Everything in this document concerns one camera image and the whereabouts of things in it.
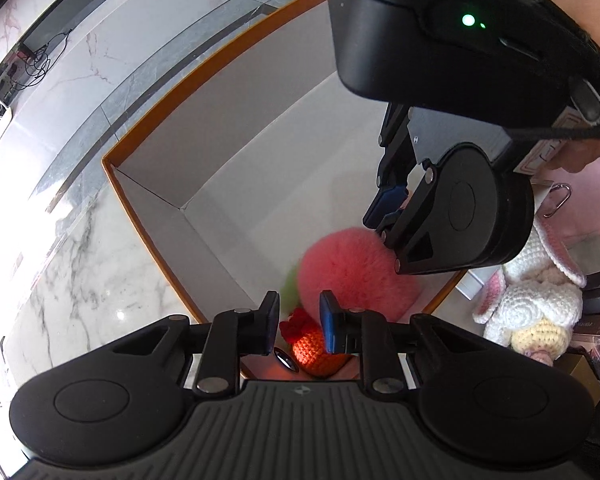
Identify person's right hand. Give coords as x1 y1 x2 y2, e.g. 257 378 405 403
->
549 0 600 174

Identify orange cardboard box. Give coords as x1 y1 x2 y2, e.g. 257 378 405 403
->
101 0 473 383

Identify white marble TV cabinet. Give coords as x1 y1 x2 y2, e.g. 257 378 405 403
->
0 0 327 171

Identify orange crochet toy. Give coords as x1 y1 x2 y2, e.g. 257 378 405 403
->
275 306 357 377

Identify pink fluffy plush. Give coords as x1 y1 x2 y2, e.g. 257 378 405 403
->
280 226 422 324

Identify pink gift bag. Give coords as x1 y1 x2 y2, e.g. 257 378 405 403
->
527 152 600 273

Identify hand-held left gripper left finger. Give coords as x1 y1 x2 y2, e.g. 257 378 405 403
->
107 290 281 395

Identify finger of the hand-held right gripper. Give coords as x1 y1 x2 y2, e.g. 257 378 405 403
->
377 102 419 198
362 160 462 276

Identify black cables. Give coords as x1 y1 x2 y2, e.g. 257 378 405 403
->
24 29 74 84

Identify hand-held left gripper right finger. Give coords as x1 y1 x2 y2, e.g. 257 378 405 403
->
319 290 481 395

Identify white crochet bunny doll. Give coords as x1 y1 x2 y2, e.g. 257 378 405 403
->
472 210 588 367

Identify tan box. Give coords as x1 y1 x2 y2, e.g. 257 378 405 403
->
555 352 600 387

